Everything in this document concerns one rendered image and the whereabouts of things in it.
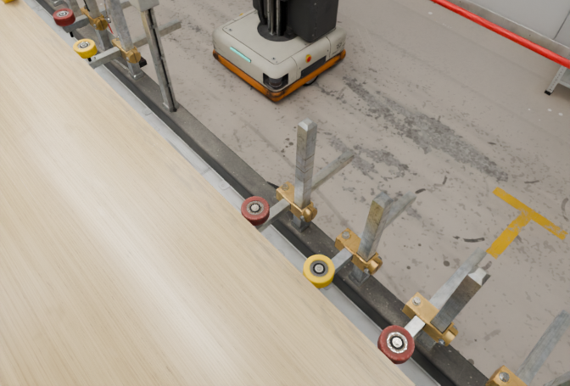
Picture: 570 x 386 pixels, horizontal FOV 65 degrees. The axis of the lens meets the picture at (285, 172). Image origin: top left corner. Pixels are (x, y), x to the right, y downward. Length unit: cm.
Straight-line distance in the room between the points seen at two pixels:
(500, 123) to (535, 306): 117
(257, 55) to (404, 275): 150
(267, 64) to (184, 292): 179
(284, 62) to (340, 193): 85
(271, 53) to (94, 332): 201
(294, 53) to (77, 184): 171
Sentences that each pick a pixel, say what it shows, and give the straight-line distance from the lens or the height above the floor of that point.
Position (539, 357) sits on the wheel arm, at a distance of 132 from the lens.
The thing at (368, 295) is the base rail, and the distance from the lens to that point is 138.
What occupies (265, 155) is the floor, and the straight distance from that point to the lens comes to 255.
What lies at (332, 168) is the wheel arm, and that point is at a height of 82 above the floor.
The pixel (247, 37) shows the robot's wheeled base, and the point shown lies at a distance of 291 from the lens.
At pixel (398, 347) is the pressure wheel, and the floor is 90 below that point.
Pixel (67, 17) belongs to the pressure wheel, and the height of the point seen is 91.
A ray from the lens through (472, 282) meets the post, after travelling 101.
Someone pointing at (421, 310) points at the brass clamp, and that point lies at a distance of 125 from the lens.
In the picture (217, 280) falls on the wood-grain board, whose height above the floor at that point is 90.
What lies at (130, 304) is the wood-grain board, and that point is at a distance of 118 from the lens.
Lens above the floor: 195
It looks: 52 degrees down
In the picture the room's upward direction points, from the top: 1 degrees clockwise
